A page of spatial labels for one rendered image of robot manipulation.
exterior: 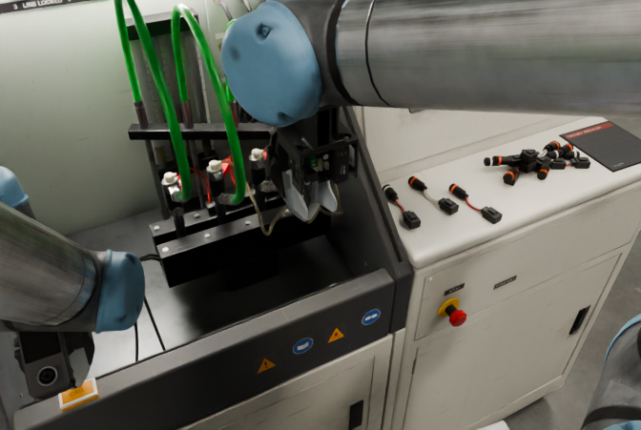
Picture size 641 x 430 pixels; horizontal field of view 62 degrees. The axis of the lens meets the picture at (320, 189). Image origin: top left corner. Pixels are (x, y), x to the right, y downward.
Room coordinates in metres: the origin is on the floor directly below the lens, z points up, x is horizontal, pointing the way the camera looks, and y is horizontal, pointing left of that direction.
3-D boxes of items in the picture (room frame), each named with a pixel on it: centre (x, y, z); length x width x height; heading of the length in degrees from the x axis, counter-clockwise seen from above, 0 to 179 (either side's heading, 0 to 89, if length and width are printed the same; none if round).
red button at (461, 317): (0.69, -0.27, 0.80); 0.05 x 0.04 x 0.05; 117
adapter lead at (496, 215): (0.81, -0.30, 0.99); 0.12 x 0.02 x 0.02; 35
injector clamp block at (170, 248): (0.79, 0.15, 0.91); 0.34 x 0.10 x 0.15; 117
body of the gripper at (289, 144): (0.51, 0.01, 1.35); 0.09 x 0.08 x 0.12; 27
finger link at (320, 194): (0.52, 0.00, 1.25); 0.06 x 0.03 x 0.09; 27
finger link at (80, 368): (0.45, 0.34, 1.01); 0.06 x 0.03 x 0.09; 27
